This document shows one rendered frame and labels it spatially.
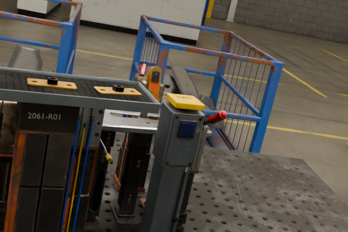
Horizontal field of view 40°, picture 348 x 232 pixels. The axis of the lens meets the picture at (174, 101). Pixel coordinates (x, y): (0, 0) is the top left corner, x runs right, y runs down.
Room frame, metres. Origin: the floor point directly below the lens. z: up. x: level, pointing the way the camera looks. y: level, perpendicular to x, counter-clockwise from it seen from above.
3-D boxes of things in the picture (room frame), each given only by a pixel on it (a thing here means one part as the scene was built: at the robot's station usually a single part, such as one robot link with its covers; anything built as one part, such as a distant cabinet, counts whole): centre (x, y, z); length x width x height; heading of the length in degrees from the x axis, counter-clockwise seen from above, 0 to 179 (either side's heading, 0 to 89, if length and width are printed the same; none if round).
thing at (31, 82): (0.82, 0.22, 1.17); 0.08 x 0.04 x 0.01; 112
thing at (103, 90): (0.86, 0.11, 1.17); 0.08 x 0.04 x 0.01; 122
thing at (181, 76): (3.54, -0.11, 0.47); 1.20 x 0.80 x 0.95; 13
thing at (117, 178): (1.43, 0.09, 0.88); 0.15 x 0.11 x 0.36; 23
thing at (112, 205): (1.24, 0.07, 0.84); 0.11 x 0.06 x 0.29; 23
